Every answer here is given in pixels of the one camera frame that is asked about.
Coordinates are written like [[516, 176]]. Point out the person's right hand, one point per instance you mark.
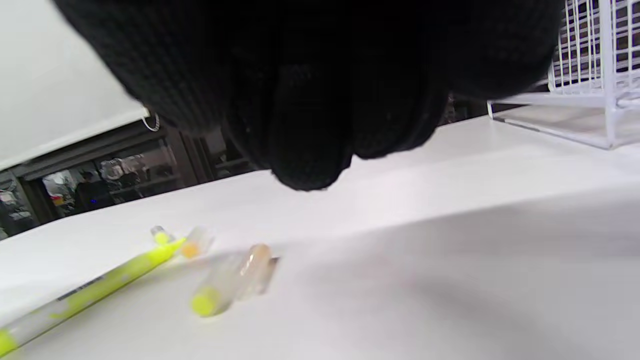
[[310, 75]]

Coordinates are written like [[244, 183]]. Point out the group of clear highlighter caps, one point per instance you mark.
[[215, 292]]

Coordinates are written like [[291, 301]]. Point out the yellow double-ended highlighter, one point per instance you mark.
[[100, 290]]

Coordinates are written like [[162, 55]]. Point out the dark window mullion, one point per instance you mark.
[[190, 155]]

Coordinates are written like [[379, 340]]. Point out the white roller blind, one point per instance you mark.
[[50, 75]]

